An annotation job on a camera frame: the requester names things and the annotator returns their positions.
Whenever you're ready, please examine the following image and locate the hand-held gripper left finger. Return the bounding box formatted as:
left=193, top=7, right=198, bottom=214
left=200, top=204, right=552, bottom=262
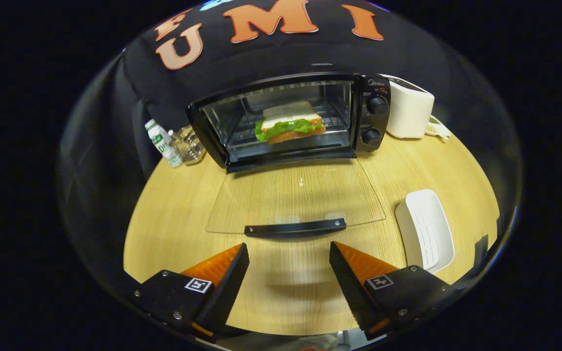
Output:
left=132, top=243, right=250, bottom=342

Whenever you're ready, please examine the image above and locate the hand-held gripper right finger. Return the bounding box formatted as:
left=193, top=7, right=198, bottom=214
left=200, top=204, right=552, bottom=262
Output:
left=329, top=241, right=460, bottom=341

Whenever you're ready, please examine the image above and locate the black toaster oven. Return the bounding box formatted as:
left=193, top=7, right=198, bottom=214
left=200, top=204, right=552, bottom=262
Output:
left=186, top=72, right=392, bottom=239

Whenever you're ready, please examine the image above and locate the lettuce sandwich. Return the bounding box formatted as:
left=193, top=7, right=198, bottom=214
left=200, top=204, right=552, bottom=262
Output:
left=255, top=100, right=327, bottom=145

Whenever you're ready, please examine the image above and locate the white pop-up toaster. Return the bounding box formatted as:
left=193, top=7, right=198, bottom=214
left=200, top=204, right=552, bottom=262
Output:
left=380, top=74, right=436, bottom=139

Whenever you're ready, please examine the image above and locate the white rectangular tray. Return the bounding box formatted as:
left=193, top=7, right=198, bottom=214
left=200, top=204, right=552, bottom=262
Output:
left=395, top=189, right=456, bottom=274

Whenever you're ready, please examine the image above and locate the clear glass jar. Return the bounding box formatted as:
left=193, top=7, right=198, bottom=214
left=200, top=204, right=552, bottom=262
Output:
left=169, top=125, right=207, bottom=166

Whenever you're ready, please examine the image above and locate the white plastic bottle green label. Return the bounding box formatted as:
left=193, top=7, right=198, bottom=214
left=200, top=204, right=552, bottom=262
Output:
left=144, top=119, right=183, bottom=168

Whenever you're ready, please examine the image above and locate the small white dish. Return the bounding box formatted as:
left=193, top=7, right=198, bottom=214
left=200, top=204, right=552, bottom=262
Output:
left=425, top=115, right=453, bottom=140

